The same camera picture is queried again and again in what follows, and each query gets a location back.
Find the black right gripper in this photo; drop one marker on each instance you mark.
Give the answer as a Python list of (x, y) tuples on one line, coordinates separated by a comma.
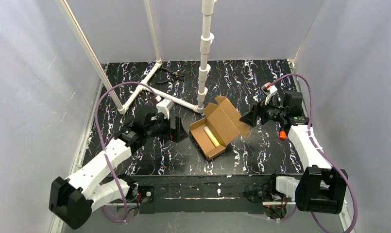
[(257, 112)]

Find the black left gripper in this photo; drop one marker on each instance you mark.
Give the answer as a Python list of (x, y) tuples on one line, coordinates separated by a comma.
[(171, 127)]

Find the brown cardboard box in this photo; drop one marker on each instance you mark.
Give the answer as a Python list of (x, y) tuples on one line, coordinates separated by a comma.
[(223, 120)]

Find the yellow handled tool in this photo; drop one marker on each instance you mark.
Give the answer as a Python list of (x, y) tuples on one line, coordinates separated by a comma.
[(211, 136)]

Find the red orange handled tool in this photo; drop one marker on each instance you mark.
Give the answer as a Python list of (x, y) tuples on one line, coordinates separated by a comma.
[(282, 135)]

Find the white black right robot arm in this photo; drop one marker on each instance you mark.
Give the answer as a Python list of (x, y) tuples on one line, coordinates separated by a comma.
[(321, 188)]

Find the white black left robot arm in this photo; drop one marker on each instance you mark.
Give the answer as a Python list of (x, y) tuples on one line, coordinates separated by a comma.
[(74, 198)]

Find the black pliers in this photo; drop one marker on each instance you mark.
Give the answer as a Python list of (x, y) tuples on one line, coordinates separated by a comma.
[(173, 76)]

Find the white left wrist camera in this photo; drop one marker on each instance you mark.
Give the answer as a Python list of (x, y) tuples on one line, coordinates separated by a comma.
[(164, 106)]

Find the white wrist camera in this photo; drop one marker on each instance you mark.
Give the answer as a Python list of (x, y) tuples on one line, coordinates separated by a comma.
[(164, 106), (269, 90)]

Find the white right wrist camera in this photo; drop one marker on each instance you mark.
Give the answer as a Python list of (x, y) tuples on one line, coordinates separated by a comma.
[(269, 90)]

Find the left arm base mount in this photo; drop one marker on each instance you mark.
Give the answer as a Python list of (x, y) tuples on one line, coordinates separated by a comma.
[(140, 193)]

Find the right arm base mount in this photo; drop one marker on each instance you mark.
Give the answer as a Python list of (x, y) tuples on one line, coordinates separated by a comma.
[(265, 192)]

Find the white PVC pipe frame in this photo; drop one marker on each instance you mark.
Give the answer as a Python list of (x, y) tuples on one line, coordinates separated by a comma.
[(207, 38)]

